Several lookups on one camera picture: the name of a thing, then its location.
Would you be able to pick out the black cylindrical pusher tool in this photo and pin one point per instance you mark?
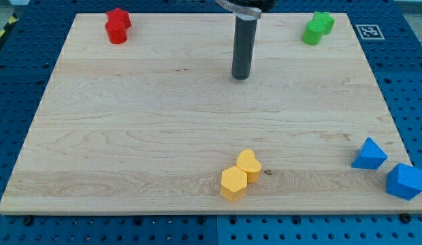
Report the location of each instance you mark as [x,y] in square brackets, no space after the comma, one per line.
[244,40]

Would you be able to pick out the green star block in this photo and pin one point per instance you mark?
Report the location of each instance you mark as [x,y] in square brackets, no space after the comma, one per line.
[326,19]

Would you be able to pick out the yellow hexagon block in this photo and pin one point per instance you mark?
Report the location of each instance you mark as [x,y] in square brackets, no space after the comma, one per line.
[233,183]

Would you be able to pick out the green cylinder block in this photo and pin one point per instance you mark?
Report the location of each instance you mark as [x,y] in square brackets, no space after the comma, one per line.
[313,32]

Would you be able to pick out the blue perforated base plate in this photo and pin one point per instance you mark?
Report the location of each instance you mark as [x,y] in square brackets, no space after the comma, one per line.
[31,48]

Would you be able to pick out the wooden board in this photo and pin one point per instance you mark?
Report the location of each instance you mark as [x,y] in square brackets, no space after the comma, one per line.
[148,126]

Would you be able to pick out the blue triangle block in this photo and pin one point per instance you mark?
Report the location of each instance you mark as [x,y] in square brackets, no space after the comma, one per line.
[369,156]

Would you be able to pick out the blue cube block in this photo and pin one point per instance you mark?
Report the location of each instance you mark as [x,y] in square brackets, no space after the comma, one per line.
[404,181]

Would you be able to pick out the fiducial marker tag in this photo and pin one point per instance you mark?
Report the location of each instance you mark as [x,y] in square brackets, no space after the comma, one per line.
[369,32]

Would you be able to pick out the red cylinder block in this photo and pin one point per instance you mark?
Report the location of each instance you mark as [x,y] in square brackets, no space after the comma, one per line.
[116,30]

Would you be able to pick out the yellow heart block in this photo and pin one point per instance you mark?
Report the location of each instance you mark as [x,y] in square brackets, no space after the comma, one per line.
[247,162]

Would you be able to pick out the black robot arm flange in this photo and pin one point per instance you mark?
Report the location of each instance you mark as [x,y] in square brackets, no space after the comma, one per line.
[248,8]

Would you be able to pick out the red star block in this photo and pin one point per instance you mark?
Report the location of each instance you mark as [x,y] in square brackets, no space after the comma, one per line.
[119,15]

